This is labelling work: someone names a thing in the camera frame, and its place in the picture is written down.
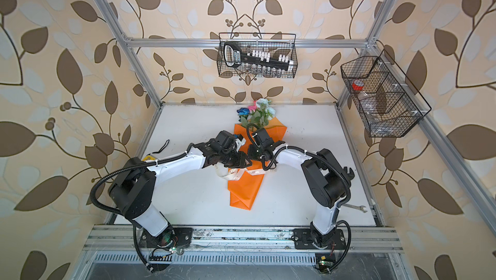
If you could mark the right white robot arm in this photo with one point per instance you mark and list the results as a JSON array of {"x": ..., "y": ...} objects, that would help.
[{"x": 328, "y": 182}]

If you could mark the clear bottle red cap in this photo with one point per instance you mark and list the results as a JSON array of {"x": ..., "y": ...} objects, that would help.
[{"x": 372, "y": 105}]

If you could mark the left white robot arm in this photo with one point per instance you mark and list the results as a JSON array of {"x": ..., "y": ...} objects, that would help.
[{"x": 129, "y": 191}]

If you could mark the silver small wrench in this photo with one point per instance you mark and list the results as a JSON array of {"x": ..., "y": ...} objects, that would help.
[{"x": 361, "y": 208}]

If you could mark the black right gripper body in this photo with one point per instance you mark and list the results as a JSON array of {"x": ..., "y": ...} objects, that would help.
[{"x": 256, "y": 152}]

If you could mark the dark pink fake rose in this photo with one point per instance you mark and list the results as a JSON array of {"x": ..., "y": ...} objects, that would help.
[{"x": 252, "y": 108}]

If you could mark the black adjustable wrench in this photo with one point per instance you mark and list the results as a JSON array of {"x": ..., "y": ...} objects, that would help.
[{"x": 349, "y": 174}]

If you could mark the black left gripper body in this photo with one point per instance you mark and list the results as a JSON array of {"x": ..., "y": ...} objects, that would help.
[{"x": 224, "y": 154}]

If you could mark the pale blue fake flower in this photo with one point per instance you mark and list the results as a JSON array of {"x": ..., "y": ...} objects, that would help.
[{"x": 264, "y": 112}]

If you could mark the dark blue fake rose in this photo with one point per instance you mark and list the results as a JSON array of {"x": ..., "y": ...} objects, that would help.
[{"x": 243, "y": 115}]

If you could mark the yellow tape measure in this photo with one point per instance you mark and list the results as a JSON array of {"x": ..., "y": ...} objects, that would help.
[{"x": 154, "y": 155}]

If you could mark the black socket wrench set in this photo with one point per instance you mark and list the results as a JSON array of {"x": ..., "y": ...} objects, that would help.
[{"x": 251, "y": 56}]

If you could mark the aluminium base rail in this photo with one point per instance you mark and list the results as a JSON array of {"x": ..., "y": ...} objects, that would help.
[{"x": 267, "y": 245}]

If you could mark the orange wrapping paper sheet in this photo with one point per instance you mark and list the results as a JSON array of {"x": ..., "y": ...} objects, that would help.
[{"x": 243, "y": 192}]

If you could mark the back black wire basket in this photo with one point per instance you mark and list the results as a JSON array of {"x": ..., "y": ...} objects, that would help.
[{"x": 278, "y": 39}]

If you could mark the white ribbon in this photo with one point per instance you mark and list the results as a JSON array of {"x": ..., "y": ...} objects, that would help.
[{"x": 235, "y": 174}]

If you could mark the black wire basket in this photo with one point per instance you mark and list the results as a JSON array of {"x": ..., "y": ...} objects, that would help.
[
  {"x": 278, "y": 39},
  {"x": 406, "y": 106}
]

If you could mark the right black wire basket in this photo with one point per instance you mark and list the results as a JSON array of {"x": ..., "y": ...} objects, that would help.
[{"x": 406, "y": 106}]

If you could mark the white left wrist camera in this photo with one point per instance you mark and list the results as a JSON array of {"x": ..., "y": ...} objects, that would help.
[{"x": 239, "y": 141}]

